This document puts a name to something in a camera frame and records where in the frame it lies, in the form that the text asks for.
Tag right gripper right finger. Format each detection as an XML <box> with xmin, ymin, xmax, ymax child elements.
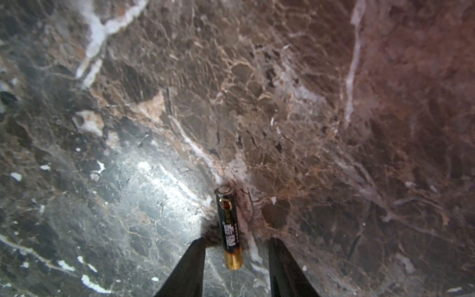
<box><xmin>268</xmin><ymin>238</ymin><xmax>319</xmax><ymax>297</ymax></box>

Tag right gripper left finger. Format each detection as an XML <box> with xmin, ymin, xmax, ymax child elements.
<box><xmin>155</xmin><ymin>238</ymin><xmax>206</xmax><ymax>297</ymax></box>

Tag black gold AAA battery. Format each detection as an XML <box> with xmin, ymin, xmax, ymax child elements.
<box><xmin>215</xmin><ymin>186</ymin><xmax>244</xmax><ymax>271</ymax></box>

